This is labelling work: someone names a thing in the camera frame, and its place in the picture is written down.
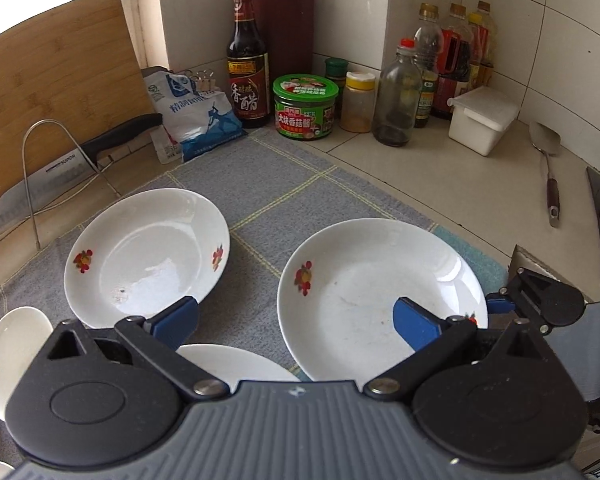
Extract white ceramic bowl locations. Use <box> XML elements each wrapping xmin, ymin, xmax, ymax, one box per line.
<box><xmin>0</xmin><ymin>307</ymin><xmax>53</xmax><ymax>422</ymax></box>

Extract plain white plate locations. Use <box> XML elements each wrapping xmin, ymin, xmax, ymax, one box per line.
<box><xmin>176</xmin><ymin>344</ymin><xmax>298</xmax><ymax>392</ymax></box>

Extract white plate with flowers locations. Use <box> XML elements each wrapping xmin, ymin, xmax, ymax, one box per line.
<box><xmin>64</xmin><ymin>188</ymin><xmax>230</xmax><ymax>328</ymax></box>

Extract white flowered plate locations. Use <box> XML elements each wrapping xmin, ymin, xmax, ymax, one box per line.
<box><xmin>277</xmin><ymin>218</ymin><xmax>488</xmax><ymax>386</ymax></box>

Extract white plastic seasoning box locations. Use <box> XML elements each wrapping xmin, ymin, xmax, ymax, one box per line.
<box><xmin>448</xmin><ymin>87</ymin><xmax>519</xmax><ymax>157</ymax></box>

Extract grey checked dish mat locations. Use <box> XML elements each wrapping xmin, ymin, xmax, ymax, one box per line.
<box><xmin>0</xmin><ymin>126</ymin><xmax>600</xmax><ymax>467</ymax></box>

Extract clear glass bottle red cap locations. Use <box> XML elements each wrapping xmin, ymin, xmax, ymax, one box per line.
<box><xmin>372</xmin><ymin>38</ymin><xmax>422</xmax><ymax>148</ymax></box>

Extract yellow oil bottle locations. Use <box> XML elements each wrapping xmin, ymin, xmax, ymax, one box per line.
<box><xmin>467</xmin><ymin>0</ymin><xmax>498</xmax><ymax>89</ymax></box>

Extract yellow lid spice jar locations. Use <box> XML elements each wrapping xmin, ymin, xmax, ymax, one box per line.
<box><xmin>340</xmin><ymin>72</ymin><xmax>376</xmax><ymax>133</ymax></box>

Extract red label oil bottle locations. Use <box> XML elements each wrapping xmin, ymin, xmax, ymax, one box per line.
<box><xmin>431</xmin><ymin>3</ymin><xmax>474</xmax><ymax>119</ymax></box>

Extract blue white salt bag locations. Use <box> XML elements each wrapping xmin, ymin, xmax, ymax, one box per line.
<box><xmin>143</xmin><ymin>67</ymin><xmax>245</xmax><ymax>164</ymax></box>

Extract dark sauce bottle gold cap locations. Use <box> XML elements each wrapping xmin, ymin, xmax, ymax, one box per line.
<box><xmin>414</xmin><ymin>2</ymin><xmax>444</xmax><ymax>128</ymax></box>

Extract green lid sauce jar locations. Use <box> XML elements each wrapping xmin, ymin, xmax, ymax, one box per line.
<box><xmin>273</xmin><ymin>74</ymin><xmax>339</xmax><ymax>141</ymax></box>

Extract green lid small jar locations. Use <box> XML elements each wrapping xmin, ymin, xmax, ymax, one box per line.
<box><xmin>325</xmin><ymin>58</ymin><xmax>349</xmax><ymax>118</ymax></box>

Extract bamboo cutting board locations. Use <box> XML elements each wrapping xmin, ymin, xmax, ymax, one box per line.
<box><xmin>0</xmin><ymin>0</ymin><xmax>154</xmax><ymax>197</ymax></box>

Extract dark vinegar bottle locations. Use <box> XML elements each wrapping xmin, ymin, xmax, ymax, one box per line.
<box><xmin>226</xmin><ymin>0</ymin><xmax>271</xmax><ymax>129</ymax></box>

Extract metal binder clips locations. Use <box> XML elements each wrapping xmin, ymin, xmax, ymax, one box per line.
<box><xmin>185</xmin><ymin>68</ymin><xmax>219</xmax><ymax>93</ymax></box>

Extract dark red knife block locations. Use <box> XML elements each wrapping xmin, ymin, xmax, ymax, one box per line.
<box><xmin>235</xmin><ymin>0</ymin><xmax>315</xmax><ymax>81</ymax></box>

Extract metal spatula wooden handle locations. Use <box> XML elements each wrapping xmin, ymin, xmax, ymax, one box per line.
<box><xmin>529</xmin><ymin>122</ymin><xmax>562</xmax><ymax>228</ymax></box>

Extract metal wire board stand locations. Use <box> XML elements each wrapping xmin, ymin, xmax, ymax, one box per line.
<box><xmin>21</xmin><ymin>119</ymin><xmax>121</xmax><ymax>250</ymax></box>

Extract steel kitchen knife black handle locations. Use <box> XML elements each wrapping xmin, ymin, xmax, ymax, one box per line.
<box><xmin>0</xmin><ymin>113</ymin><xmax>162</xmax><ymax>234</ymax></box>

